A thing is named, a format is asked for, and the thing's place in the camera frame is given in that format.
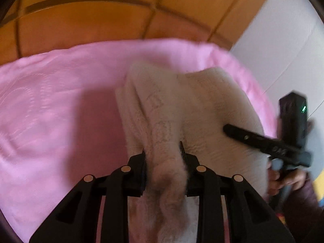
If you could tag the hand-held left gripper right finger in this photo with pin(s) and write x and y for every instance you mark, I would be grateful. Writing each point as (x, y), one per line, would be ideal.
(188, 167)

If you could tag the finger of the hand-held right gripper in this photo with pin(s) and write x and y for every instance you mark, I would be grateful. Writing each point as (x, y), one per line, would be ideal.
(248, 137)

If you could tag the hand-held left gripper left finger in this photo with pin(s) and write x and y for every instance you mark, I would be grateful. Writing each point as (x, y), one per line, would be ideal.
(142, 172)

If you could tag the white towel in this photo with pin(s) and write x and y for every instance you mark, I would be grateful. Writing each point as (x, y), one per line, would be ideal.
(202, 106)

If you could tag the person's right forearm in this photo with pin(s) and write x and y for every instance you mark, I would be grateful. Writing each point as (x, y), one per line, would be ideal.
(303, 205)

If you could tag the person's right hand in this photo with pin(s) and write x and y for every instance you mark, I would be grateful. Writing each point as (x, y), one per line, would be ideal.
(297, 179)

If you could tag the pink bed sheet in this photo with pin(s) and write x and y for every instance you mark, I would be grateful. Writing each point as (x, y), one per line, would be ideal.
(63, 119)

